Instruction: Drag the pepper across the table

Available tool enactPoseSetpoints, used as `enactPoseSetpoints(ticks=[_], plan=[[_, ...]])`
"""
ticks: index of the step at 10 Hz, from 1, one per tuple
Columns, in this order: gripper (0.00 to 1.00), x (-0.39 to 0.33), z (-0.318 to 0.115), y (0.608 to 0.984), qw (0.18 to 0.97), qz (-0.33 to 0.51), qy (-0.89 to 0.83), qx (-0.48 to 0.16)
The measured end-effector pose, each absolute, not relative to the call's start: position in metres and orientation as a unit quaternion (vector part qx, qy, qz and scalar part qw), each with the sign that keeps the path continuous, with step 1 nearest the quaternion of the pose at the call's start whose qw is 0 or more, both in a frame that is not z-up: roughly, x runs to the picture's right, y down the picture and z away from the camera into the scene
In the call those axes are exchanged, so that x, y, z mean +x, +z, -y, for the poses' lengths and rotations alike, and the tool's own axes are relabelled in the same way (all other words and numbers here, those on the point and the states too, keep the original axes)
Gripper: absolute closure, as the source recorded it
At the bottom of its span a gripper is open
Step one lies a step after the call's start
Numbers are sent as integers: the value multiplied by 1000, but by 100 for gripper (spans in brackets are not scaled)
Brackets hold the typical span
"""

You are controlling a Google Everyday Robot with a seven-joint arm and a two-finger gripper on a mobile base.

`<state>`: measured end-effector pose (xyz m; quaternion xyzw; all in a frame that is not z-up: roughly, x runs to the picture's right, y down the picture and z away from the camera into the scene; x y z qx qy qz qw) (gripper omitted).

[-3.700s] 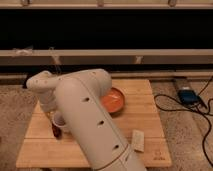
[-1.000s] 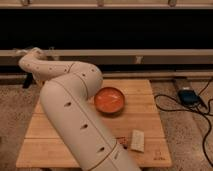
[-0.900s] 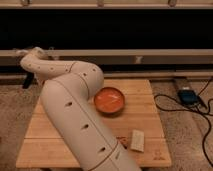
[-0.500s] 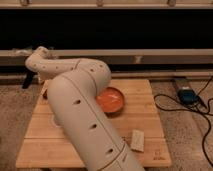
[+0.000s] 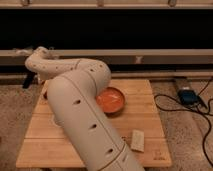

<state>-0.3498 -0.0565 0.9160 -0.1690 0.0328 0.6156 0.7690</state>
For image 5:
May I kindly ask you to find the dark red pepper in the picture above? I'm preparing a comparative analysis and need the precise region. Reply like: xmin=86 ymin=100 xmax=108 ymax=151
xmin=43 ymin=91 xmax=48 ymax=99

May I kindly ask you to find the orange bowl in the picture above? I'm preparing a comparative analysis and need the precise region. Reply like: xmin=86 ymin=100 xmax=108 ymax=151
xmin=96 ymin=87 xmax=125 ymax=114

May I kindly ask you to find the black cable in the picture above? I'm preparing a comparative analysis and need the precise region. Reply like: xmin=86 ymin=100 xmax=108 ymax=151
xmin=153 ymin=77 xmax=213 ymax=168

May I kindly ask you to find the beige sponge block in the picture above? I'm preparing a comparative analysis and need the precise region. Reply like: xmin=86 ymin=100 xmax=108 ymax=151
xmin=130 ymin=130 xmax=145 ymax=152

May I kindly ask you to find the grey horizontal rail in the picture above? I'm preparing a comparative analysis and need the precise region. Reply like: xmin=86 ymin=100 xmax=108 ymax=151
xmin=0 ymin=49 xmax=213 ymax=67

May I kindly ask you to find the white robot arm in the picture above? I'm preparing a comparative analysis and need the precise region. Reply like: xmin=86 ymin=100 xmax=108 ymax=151
xmin=25 ymin=47 xmax=145 ymax=171

